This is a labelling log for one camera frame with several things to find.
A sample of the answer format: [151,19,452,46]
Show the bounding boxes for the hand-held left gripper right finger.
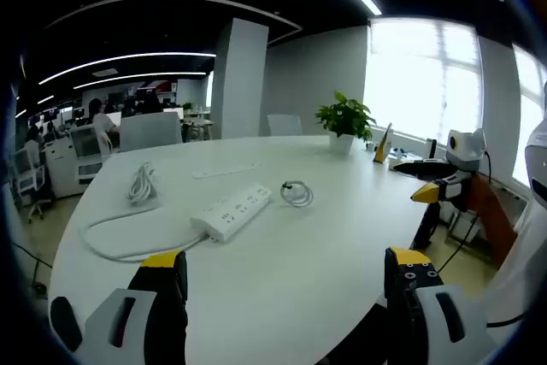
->
[383,246,501,365]

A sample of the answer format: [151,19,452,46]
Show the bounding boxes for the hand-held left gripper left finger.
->
[74,249,189,365]

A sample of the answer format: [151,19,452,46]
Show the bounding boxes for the white power strip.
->
[189,183,274,242]

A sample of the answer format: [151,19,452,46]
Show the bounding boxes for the white charger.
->
[279,180,315,208]

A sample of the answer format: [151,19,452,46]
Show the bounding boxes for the white desk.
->
[47,133,445,365]

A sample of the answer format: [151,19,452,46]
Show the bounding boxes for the flat built-in socket strip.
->
[191,162,264,180]

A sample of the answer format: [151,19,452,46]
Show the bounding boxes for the curved ceiling light strip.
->
[38,52,217,85]

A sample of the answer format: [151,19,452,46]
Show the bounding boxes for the yellow standing card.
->
[373,122,394,165]

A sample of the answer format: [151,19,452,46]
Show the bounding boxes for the white worn chest device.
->
[524,119,547,208]

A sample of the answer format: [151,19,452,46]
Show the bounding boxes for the narrow bright window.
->
[512,44,547,186]

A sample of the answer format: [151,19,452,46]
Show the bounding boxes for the large bright window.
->
[362,18,486,144]

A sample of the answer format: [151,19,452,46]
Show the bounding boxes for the white plant pot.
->
[327,132,356,156]

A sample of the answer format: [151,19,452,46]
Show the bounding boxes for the green leafy plant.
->
[315,91,377,142]

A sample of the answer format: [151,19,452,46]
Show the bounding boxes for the person's white shirt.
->
[486,193,547,340]

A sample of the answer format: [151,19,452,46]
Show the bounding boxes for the white cabinet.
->
[44,125,106,199]

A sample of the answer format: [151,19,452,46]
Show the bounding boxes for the white office chair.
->
[15,146,55,223]

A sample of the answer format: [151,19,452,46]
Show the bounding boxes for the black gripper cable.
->
[434,149,492,274]

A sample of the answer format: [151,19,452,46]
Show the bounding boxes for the thin black cable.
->
[485,313,526,328]

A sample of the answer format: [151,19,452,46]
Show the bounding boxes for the white power strip cable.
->
[79,162,206,262]

